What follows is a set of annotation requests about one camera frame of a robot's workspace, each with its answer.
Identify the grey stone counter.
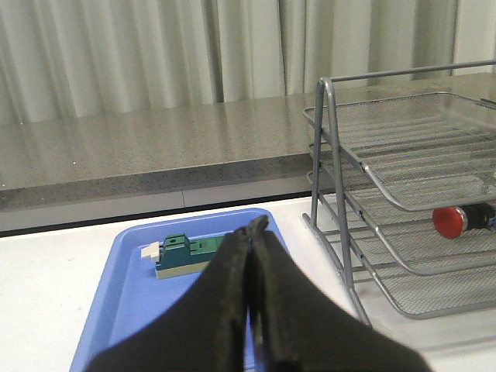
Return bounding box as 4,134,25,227
0,71,496,233

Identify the red emergency stop button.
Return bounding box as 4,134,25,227
432,203,495,239

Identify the blue plastic tray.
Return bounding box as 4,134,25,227
70,208,270,371

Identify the green terminal block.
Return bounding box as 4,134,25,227
140,233,223,279

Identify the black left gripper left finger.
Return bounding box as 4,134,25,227
87,228,250,371

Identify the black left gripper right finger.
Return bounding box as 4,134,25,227
246,215,430,371

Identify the silver mesh tray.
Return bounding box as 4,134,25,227
302,91,496,212
343,143,495,276
305,191,495,319

